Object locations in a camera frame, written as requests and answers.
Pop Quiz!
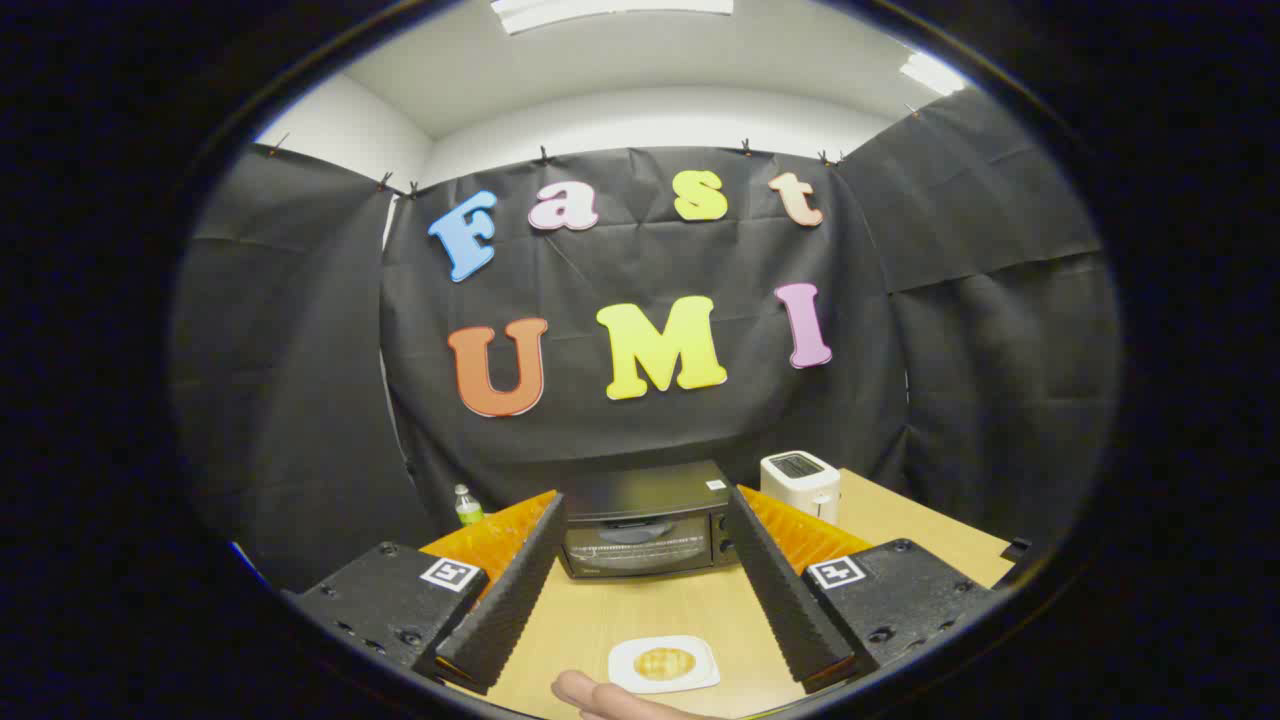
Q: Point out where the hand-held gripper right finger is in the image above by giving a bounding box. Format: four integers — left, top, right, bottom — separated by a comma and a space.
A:
725, 485, 997, 695

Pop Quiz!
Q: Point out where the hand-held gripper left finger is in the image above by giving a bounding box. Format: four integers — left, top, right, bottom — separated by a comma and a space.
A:
290, 489, 569, 696

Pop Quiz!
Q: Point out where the round golden bread bun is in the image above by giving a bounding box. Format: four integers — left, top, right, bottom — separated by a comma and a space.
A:
633, 647, 697, 682

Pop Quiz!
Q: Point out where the black toaster oven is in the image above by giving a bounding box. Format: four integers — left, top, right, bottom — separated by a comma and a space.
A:
556, 460, 739, 581

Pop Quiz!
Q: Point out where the white pop-up toaster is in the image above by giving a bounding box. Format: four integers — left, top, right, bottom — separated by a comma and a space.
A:
760, 451, 842, 526

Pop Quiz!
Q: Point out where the white square plate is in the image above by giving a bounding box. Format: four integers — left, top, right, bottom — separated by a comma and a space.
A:
607, 635, 722, 695

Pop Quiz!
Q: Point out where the small ceiling light panel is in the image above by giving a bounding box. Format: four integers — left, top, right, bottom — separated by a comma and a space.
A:
898, 52, 969, 98

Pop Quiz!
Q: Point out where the long ceiling light panel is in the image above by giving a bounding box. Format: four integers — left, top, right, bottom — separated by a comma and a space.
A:
490, 0, 736, 36

